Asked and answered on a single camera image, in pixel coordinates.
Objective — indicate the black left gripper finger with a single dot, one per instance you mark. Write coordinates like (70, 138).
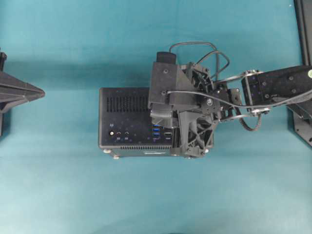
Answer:
(14, 92)

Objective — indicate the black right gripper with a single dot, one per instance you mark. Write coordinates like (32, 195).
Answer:
(193, 132)

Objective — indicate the black mini PC box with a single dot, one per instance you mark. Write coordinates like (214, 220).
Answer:
(125, 126)

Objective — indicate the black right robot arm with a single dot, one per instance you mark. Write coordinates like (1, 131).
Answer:
(261, 91)

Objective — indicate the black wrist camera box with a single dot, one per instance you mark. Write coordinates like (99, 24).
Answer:
(168, 76)

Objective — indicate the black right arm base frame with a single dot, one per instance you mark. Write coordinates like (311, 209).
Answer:
(302, 112)

